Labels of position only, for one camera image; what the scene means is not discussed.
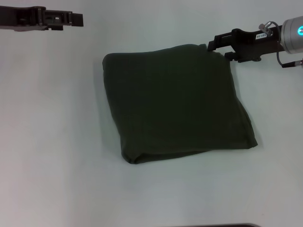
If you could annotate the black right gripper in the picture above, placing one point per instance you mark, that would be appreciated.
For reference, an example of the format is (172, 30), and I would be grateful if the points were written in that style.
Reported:
(253, 45)

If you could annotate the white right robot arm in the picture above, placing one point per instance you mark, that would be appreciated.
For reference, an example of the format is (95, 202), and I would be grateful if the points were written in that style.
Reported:
(293, 35)

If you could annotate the dark green FREE! t-shirt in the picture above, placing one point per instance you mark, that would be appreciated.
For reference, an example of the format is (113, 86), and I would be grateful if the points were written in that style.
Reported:
(170, 101)

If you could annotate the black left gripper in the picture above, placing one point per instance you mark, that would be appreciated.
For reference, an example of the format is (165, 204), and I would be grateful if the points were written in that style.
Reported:
(20, 17)

